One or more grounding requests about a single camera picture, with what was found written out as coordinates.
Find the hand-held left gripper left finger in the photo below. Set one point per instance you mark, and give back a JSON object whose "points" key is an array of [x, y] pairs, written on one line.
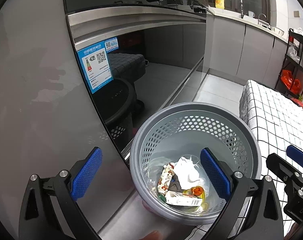
{"points": [[87, 175]]}

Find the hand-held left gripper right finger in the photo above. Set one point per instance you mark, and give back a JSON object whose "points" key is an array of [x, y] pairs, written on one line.
{"points": [[215, 175]]}

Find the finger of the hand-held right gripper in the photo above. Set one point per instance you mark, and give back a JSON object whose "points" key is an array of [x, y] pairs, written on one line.
{"points": [[279, 165], [299, 157]]}

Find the orange wrapper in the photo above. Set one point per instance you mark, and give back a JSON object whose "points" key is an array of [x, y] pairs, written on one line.
{"points": [[197, 191]]}

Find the white tissue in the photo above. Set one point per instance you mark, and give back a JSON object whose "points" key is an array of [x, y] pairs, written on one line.
{"points": [[187, 172]]}

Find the dark grey fuzzy cloth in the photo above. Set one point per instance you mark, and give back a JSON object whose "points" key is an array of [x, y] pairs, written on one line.
{"points": [[175, 185]]}

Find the white red-print carton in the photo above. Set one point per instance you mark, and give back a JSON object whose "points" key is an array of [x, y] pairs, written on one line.
{"points": [[179, 198]]}

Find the beige red snack packet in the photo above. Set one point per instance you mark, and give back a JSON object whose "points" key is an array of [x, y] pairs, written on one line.
{"points": [[166, 177]]}

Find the grey perforated plastic basket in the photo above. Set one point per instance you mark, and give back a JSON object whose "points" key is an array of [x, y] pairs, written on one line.
{"points": [[166, 120]]}

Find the red plastic bag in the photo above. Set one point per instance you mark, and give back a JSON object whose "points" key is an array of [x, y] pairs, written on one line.
{"points": [[296, 86], [302, 103], [286, 77]]}

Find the white black-checked tablecloth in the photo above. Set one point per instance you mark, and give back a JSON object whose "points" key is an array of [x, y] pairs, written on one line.
{"points": [[266, 110]]}

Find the black shelf rack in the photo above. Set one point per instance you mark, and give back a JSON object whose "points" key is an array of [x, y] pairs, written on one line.
{"points": [[284, 55]]}

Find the blue energy label sticker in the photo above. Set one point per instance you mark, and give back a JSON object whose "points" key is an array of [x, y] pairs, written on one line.
{"points": [[96, 70]]}

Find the grey kitchen cabinets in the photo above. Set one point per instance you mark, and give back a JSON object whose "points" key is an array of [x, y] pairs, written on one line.
{"points": [[241, 50]]}

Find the small blue code sticker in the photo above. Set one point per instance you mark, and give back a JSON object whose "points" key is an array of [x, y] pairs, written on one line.
{"points": [[112, 43]]}

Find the steel faucet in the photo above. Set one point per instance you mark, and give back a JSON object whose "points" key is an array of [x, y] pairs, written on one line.
{"points": [[262, 18], [241, 7]]}

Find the white cup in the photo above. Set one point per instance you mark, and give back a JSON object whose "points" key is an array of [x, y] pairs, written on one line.
{"points": [[251, 14]]}

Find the yellow detergent bottle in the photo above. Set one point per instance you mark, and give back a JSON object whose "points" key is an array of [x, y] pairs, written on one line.
{"points": [[219, 2]]}

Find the wall socket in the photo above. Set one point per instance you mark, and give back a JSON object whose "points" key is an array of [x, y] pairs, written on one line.
{"points": [[296, 14]]}

